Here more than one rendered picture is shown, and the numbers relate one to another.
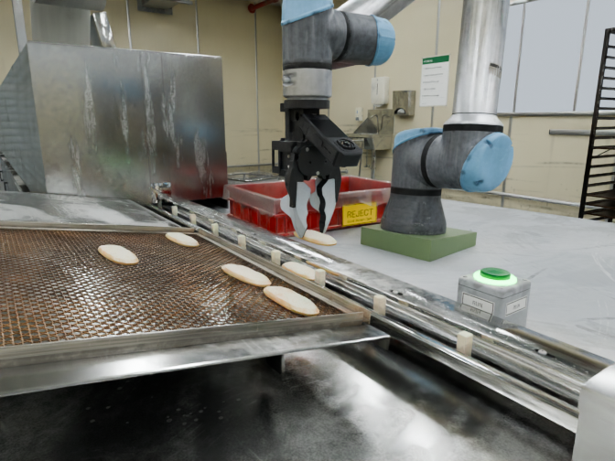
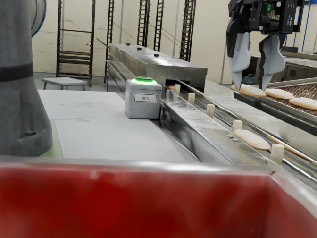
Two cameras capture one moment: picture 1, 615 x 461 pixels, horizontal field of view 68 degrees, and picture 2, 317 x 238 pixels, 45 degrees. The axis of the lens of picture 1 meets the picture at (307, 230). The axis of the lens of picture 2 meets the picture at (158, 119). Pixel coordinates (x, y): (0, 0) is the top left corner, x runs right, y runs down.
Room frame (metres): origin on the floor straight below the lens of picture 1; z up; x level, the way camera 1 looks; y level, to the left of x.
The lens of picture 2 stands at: (1.36, 0.10, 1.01)
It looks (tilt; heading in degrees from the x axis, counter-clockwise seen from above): 13 degrees down; 202
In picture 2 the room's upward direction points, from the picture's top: 5 degrees clockwise
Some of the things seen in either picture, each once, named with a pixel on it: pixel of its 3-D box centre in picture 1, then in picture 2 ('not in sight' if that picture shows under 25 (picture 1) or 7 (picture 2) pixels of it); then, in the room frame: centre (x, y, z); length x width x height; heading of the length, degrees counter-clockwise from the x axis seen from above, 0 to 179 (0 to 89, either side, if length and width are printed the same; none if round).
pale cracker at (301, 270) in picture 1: (300, 269); (250, 138); (0.75, 0.01, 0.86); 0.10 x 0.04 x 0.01; 35
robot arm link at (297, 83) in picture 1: (305, 86); not in sight; (0.73, 0.00, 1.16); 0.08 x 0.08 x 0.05
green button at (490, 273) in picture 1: (494, 276); (144, 81); (0.60, -0.26, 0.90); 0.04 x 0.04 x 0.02
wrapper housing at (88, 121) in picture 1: (51, 127); not in sight; (3.15, 1.74, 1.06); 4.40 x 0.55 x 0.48; 35
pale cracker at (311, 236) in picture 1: (314, 235); (247, 89); (0.71, -0.01, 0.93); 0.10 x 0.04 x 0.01; 35
